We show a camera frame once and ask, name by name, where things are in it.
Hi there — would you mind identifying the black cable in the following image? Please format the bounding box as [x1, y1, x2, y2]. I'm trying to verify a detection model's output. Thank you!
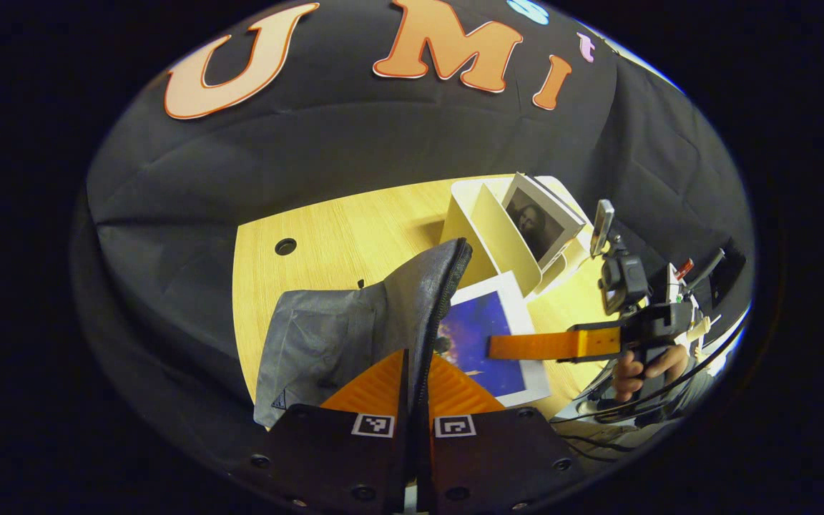
[551, 315, 749, 444]

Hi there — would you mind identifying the white book portrait cover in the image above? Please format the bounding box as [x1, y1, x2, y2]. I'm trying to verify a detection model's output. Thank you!
[501, 172, 588, 273]

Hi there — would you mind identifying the grey schoolbag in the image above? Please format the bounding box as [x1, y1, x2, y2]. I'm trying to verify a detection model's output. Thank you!
[253, 237, 474, 428]

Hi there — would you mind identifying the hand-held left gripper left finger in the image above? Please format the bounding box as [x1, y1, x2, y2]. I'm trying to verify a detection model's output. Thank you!
[251, 349, 413, 512]

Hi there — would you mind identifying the blue cover book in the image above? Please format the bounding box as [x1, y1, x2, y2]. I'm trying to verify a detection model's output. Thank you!
[437, 270, 552, 408]

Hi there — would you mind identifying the white plastic bookshelf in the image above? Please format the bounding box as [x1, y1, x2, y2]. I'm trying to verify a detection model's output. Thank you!
[441, 174, 595, 298]

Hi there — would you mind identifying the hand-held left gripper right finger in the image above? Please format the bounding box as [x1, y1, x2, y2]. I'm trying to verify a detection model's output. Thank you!
[416, 354, 584, 512]

